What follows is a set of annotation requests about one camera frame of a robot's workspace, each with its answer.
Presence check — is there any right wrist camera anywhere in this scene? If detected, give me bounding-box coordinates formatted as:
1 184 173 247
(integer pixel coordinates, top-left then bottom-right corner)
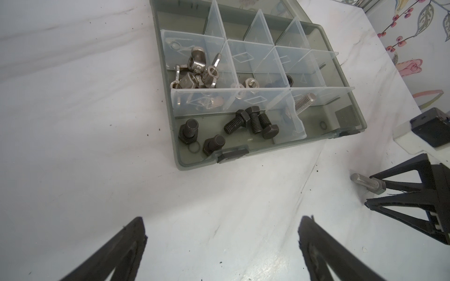
393 108 450 155

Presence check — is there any grey plastic organizer box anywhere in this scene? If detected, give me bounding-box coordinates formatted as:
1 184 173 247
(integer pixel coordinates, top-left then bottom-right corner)
150 1 367 170

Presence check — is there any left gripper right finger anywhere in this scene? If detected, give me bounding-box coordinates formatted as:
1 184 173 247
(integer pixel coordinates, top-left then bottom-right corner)
298 216 383 281

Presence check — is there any black hex bolt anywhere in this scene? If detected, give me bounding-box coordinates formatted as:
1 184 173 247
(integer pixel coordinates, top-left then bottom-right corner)
259 112 280 139
178 118 199 145
245 105 263 135
203 135 226 156

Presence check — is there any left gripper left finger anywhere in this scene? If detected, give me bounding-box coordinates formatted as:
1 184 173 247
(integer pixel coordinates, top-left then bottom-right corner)
63 217 148 281

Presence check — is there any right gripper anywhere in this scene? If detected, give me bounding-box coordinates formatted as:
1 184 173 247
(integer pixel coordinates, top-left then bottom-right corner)
365 153 450 244

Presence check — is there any small silver hex nut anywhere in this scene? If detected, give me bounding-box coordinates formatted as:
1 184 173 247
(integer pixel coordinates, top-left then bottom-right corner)
232 83 246 100

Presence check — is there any silver hex bolt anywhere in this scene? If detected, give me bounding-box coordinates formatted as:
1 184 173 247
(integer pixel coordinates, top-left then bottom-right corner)
295 92 316 115
350 173 386 195

